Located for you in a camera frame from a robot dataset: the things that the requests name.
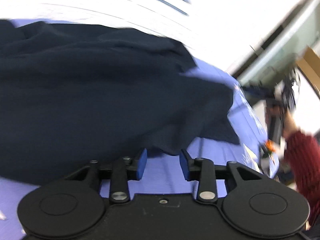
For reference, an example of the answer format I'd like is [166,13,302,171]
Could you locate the black pants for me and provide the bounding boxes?
[0,19,241,186]

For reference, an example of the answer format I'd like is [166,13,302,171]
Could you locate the glass partition window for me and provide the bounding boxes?
[237,0,319,87]

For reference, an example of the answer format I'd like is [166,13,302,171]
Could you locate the purple printed bed sheet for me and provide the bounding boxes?
[0,18,281,238]

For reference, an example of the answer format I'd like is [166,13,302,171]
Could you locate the person's hand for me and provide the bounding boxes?
[283,111,299,140]

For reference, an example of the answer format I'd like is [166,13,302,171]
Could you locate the cardboard box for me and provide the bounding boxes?
[296,47,320,96]

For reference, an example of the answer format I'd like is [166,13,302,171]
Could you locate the red knit sleeve forearm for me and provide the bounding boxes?
[284,130,319,226]

